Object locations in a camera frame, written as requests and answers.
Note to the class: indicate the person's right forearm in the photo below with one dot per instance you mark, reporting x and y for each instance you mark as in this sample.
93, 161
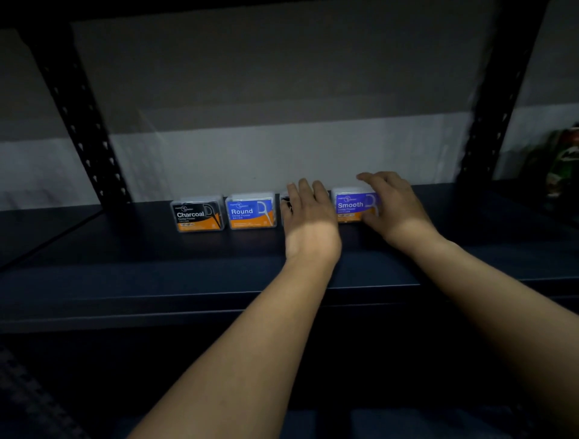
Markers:
497, 312

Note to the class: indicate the dark metal shelf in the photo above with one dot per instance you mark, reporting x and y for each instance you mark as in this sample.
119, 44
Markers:
135, 280

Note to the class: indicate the row of green drink cans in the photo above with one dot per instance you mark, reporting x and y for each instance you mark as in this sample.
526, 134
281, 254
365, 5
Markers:
563, 167

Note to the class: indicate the person's left hand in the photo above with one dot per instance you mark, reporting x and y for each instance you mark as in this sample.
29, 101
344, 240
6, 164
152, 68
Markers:
312, 235

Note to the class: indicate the blue label dental floss box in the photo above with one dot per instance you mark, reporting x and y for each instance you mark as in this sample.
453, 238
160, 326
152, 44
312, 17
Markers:
350, 205
249, 212

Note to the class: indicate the person's right hand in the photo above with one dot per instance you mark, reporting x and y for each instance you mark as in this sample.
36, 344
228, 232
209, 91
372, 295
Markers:
400, 217

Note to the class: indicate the person's left forearm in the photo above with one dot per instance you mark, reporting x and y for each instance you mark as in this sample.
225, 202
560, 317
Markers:
244, 353

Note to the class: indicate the black label dental floss box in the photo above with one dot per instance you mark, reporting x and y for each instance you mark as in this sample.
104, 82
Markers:
283, 220
196, 217

